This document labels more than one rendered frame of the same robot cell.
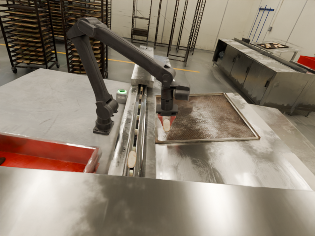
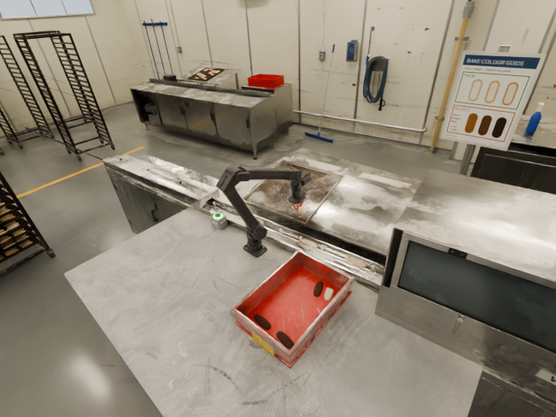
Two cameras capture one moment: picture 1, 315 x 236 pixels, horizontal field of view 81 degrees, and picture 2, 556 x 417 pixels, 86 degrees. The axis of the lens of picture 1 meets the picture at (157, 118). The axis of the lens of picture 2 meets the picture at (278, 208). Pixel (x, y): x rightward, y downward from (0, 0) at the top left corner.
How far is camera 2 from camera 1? 1.21 m
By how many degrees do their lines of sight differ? 38
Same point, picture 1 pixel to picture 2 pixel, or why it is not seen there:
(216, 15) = (84, 50)
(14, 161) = (263, 309)
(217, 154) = (339, 201)
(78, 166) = (294, 275)
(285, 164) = (366, 180)
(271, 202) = (425, 183)
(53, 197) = (415, 206)
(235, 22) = (119, 51)
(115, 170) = (316, 253)
